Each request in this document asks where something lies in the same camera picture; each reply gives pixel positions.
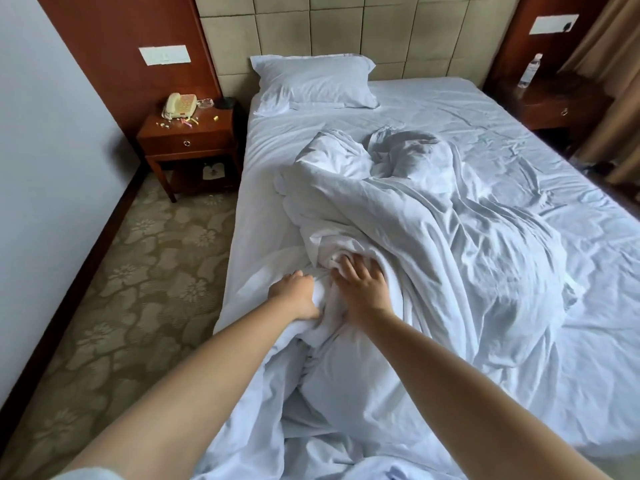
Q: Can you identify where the person's right hand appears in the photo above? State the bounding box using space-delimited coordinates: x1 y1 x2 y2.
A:
331 254 396 318

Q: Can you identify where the person's left hand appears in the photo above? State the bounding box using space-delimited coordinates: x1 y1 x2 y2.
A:
267 269 321 323

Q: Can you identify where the white duvet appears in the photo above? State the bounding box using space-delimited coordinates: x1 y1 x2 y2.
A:
192 125 586 480

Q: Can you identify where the white bed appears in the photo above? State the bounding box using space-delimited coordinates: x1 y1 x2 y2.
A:
192 77 640 480

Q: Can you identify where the person's right forearm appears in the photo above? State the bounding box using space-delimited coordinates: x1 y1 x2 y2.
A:
357 309 613 480

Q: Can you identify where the person's left forearm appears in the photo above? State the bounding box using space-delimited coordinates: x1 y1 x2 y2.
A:
62 297 309 480

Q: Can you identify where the wooden nightstand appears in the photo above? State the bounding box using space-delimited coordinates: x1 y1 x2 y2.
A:
135 105 243 204
492 72 615 145

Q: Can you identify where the scatter of small coloured pieces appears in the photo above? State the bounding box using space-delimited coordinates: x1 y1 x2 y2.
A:
155 113 221 131

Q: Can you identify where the white pillow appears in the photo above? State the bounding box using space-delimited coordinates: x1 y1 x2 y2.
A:
249 53 381 118

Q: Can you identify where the beige telephone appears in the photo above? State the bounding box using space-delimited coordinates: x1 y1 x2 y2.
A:
161 92 199 121

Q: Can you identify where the beige padded headboard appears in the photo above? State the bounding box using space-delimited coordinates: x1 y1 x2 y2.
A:
192 0 523 101

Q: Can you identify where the white shirt sleeve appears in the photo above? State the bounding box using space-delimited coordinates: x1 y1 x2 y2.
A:
49 467 126 480

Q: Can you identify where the clear water bottle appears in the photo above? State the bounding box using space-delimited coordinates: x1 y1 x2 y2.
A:
517 53 544 89

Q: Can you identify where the beige curtain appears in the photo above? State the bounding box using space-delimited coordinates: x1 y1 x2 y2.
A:
557 0 640 188

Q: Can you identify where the white wall switch panel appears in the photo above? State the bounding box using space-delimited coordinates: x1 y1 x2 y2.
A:
138 44 193 67

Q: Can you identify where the white wall socket panel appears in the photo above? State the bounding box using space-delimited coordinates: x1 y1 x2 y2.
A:
528 13 580 36

